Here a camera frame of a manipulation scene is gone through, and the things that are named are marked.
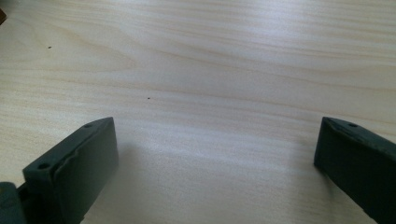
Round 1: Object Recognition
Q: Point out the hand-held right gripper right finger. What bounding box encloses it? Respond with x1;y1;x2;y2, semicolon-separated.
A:
313;117;396;224

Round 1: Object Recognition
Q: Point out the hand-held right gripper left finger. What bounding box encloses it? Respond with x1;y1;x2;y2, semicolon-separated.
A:
21;117;120;224

